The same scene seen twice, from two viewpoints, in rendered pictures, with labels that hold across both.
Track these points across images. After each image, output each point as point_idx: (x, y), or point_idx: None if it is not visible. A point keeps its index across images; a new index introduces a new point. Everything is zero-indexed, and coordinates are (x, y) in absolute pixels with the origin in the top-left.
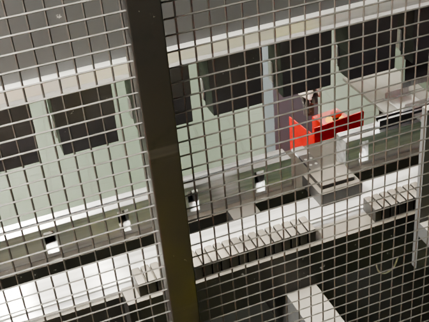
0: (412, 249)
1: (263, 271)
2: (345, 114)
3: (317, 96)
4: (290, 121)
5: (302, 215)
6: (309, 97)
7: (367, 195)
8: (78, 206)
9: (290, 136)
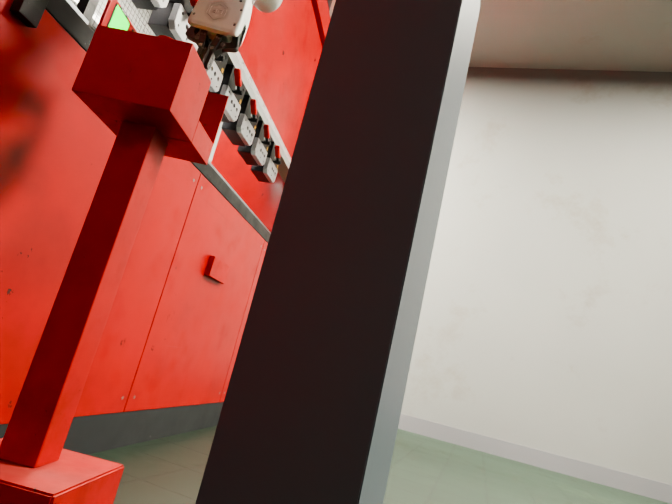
0: None
1: None
2: (160, 37)
3: (312, 85)
4: (223, 103)
5: None
6: (197, 33)
7: None
8: (215, 168)
9: (214, 130)
